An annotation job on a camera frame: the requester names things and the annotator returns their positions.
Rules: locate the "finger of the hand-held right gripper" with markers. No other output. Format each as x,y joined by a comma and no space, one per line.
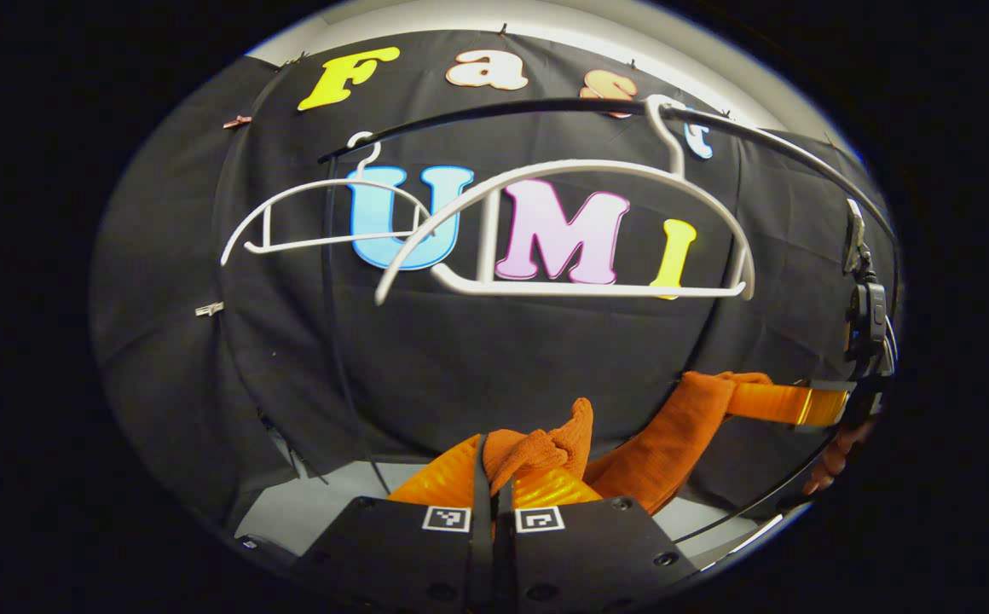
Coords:
784,405

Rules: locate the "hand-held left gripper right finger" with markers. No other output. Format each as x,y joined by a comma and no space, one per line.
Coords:
505,546

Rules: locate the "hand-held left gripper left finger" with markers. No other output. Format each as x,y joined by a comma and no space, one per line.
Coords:
481,537

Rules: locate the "white plastic clothes hanger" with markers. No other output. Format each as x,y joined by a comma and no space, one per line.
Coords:
307,188
580,168

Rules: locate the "black backdrop cloth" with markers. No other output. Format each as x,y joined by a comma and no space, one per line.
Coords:
503,367

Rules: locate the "white clip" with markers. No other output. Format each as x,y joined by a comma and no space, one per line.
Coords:
210,309

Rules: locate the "pink clip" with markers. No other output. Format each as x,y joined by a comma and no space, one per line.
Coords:
237,122

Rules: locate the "black clothes rail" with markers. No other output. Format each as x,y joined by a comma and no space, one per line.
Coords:
503,106

